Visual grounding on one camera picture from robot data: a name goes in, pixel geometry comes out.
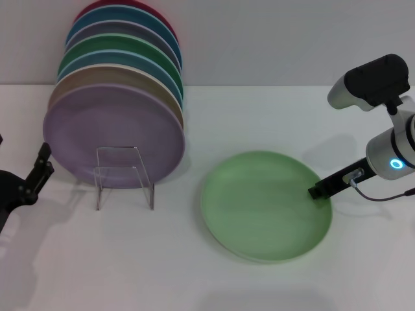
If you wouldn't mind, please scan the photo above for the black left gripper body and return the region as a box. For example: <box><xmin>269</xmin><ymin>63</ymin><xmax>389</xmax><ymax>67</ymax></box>
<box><xmin>0</xmin><ymin>168</ymin><xmax>36</xmax><ymax>235</ymax></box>

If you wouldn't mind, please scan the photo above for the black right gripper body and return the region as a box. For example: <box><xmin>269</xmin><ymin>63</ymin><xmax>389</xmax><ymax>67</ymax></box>
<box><xmin>319</xmin><ymin>157</ymin><xmax>379</xmax><ymax>197</ymax></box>

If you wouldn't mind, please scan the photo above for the light green plate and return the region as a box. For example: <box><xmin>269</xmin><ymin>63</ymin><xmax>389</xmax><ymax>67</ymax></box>
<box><xmin>200</xmin><ymin>150</ymin><xmax>333</xmax><ymax>266</ymax></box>

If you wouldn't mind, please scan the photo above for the lavender purple plate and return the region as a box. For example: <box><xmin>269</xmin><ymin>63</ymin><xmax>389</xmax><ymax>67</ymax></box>
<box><xmin>42</xmin><ymin>82</ymin><xmax>186</xmax><ymax>190</ymax></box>

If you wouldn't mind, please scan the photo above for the clear acrylic plate rack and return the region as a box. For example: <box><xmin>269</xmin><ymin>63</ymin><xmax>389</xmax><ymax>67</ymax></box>
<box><xmin>93</xmin><ymin>146</ymin><xmax>156</xmax><ymax>211</ymax></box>

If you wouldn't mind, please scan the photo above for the beige plate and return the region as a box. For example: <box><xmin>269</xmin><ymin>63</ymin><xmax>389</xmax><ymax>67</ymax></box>
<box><xmin>48</xmin><ymin>63</ymin><xmax>185</xmax><ymax>130</ymax></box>

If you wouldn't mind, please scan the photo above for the light blue plate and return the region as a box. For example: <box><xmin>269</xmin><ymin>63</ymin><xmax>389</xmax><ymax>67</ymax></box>
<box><xmin>56</xmin><ymin>50</ymin><xmax>184</xmax><ymax>108</ymax></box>

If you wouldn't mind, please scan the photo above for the dark green plate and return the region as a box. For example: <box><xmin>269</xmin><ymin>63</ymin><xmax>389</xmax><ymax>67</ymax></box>
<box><xmin>58</xmin><ymin>33</ymin><xmax>183</xmax><ymax>91</ymax></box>

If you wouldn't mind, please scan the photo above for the grey plate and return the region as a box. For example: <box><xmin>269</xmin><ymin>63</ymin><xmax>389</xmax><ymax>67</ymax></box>
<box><xmin>64</xmin><ymin>19</ymin><xmax>182</xmax><ymax>74</ymax></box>

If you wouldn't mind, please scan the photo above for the teal blue plate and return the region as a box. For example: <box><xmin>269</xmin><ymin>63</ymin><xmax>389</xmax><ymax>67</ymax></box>
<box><xmin>64</xmin><ymin>5</ymin><xmax>182</xmax><ymax>71</ymax></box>

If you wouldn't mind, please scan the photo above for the maroon red plate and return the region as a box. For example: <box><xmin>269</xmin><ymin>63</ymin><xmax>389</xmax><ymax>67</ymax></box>
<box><xmin>77</xmin><ymin>0</ymin><xmax>179</xmax><ymax>45</ymax></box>

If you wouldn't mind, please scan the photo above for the grey right gripper cable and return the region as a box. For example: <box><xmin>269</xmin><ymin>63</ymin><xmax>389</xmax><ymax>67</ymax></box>
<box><xmin>348</xmin><ymin>179</ymin><xmax>415</xmax><ymax>202</ymax></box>

